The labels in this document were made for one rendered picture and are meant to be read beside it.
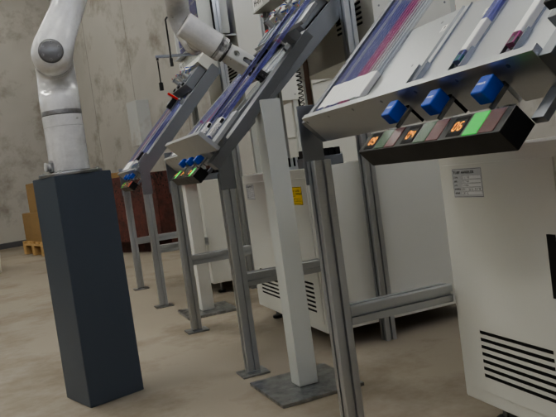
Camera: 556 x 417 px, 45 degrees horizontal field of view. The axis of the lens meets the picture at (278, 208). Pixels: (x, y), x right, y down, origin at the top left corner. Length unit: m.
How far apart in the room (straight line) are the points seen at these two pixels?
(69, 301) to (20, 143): 8.66
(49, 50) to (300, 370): 1.18
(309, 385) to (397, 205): 0.74
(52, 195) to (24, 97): 8.77
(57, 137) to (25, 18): 9.05
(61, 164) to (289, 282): 0.78
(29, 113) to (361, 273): 8.91
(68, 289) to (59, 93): 0.59
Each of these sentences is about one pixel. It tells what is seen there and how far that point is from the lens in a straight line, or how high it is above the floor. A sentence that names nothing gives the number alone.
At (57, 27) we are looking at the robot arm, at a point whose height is 1.13.
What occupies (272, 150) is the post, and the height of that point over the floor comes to 0.69.
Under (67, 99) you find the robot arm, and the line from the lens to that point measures 2.14.
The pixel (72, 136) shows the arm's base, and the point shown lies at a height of 0.81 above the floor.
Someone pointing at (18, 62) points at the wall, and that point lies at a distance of 10.92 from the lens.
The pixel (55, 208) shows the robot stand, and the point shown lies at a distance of 2.08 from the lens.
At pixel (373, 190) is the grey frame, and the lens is 2.27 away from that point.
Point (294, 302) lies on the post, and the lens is 1.90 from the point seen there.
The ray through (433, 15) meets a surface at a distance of 2.53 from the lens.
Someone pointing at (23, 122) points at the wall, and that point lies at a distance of 10.76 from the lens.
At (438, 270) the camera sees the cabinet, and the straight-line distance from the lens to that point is 2.46.
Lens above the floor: 0.64
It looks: 4 degrees down
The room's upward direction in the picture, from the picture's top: 8 degrees counter-clockwise
